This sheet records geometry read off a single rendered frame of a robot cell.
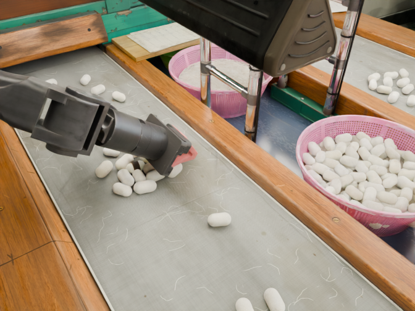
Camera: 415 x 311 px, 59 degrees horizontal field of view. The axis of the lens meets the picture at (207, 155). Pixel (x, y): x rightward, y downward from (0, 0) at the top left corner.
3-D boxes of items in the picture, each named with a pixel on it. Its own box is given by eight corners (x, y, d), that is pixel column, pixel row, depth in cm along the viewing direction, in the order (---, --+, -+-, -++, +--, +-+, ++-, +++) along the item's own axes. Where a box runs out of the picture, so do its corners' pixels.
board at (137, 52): (136, 62, 94) (135, 57, 94) (111, 42, 104) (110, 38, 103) (236, 33, 109) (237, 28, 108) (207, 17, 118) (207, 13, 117)
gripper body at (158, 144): (158, 115, 64) (124, 102, 59) (190, 144, 58) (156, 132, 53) (140, 146, 66) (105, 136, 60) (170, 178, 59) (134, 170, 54)
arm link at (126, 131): (97, 150, 50) (114, 112, 50) (76, 132, 55) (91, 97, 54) (136, 160, 56) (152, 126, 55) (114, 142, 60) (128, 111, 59)
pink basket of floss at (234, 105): (266, 132, 86) (271, 97, 80) (157, 118, 91) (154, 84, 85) (275, 78, 106) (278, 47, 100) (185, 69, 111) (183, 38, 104)
